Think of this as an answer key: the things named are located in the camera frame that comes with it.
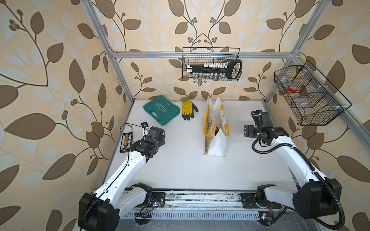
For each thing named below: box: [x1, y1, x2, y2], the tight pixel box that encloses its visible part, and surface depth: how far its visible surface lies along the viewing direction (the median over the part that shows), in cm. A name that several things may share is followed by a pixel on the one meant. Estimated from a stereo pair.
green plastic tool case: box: [143, 95, 181, 127], surface depth 111 cm
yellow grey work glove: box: [181, 95, 199, 121], surface depth 117 cm
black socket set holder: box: [186, 60, 243, 80], surface depth 86 cm
